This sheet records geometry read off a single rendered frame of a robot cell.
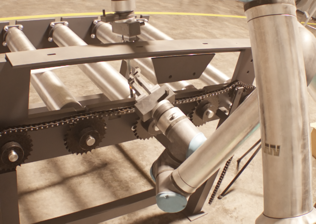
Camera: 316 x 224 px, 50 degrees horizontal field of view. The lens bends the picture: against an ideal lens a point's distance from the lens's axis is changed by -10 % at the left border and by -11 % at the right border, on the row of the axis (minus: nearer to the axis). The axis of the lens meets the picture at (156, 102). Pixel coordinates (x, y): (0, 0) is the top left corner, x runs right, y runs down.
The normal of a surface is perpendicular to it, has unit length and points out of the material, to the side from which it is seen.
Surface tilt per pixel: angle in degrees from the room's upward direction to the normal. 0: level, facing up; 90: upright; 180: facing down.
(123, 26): 100
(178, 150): 79
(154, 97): 33
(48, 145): 90
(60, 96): 25
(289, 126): 66
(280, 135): 74
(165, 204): 94
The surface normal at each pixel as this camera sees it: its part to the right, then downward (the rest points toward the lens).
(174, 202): -0.03, 0.55
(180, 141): -0.57, 0.03
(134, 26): 0.58, 0.28
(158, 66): 0.59, 0.51
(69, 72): 0.22, -0.85
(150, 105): -0.04, -0.52
